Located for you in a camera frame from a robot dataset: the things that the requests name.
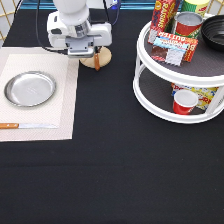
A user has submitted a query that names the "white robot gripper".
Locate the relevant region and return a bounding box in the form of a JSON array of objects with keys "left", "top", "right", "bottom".
[{"left": 47, "top": 11, "right": 112, "bottom": 58}]

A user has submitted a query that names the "beige woven placemat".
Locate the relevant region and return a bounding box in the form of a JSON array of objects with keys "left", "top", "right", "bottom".
[{"left": 0, "top": 47, "right": 79, "bottom": 142}]

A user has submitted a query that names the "white two-tier turntable rack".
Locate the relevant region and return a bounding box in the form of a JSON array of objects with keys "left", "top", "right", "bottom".
[{"left": 133, "top": 22, "right": 224, "bottom": 124}]

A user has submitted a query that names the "red raisins box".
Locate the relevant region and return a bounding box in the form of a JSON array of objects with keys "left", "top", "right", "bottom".
[{"left": 148, "top": 0, "right": 181, "bottom": 44}]

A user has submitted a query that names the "yellow box on lower tier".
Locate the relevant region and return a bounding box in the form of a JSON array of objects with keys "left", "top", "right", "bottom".
[{"left": 171, "top": 83, "right": 218, "bottom": 110}]

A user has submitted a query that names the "red tin can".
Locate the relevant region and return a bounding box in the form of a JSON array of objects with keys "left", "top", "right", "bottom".
[{"left": 174, "top": 11, "right": 203, "bottom": 38}]

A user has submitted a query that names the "fork with wooden handle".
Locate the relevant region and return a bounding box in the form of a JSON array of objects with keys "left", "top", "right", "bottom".
[{"left": 94, "top": 47, "right": 100, "bottom": 71}]

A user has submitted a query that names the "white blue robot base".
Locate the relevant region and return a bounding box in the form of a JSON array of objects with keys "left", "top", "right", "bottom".
[{"left": 87, "top": 0, "right": 119, "bottom": 9}]

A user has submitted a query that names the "brown chocolate bar pack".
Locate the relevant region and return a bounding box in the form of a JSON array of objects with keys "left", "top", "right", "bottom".
[{"left": 151, "top": 46, "right": 183, "bottom": 66}]

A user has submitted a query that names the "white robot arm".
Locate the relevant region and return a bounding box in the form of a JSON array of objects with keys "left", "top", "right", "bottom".
[{"left": 47, "top": 0, "right": 112, "bottom": 58}]

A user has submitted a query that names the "black bowl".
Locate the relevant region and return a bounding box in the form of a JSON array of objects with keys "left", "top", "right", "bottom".
[{"left": 201, "top": 15, "right": 224, "bottom": 52}]

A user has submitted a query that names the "orange butter box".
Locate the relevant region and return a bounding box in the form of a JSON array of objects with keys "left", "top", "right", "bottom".
[{"left": 152, "top": 32, "right": 198, "bottom": 64}]

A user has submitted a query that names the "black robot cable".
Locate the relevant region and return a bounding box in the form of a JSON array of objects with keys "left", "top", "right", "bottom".
[{"left": 35, "top": 0, "right": 69, "bottom": 54}]

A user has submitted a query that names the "red plastic cup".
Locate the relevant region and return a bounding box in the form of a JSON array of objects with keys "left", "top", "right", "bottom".
[{"left": 173, "top": 89, "right": 198, "bottom": 115}]

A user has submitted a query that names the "yellow green canister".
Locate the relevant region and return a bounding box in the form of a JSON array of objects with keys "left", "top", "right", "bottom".
[{"left": 181, "top": 0, "right": 210, "bottom": 16}]

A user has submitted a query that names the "knife with wooden handle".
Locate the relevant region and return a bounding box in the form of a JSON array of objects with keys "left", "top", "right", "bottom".
[{"left": 0, "top": 123, "right": 57, "bottom": 129}]

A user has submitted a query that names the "round silver metal plate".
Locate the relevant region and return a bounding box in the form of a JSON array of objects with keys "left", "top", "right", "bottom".
[{"left": 4, "top": 71, "right": 56, "bottom": 107}]

